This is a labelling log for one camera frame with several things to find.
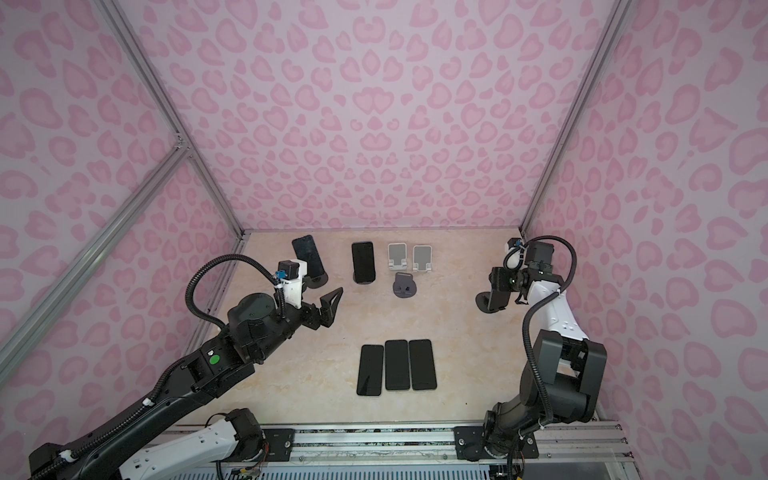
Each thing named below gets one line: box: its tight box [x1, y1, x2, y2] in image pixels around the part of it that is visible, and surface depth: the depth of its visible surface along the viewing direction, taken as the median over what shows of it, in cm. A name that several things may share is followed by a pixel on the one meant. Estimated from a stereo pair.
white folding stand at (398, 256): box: [388, 242, 408, 271], surface depth 109 cm
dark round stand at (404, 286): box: [392, 272, 417, 299], surface depth 102 cm
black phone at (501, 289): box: [487, 266, 512, 311], surface depth 82 cm
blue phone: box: [351, 241, 376, 283], surface depth 101 cm
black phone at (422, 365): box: [409, 339, 437, 391], surface depth 87 cm
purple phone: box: [292, 234, 325, 278], surface depth 100 cm
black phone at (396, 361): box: [384, 340, 410, 391], surface depth 88 cm
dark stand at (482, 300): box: [475, 291, 500, 314], surface depth 102 cm
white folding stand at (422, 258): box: [412, 245, 433, 272], surface depth 108 cm
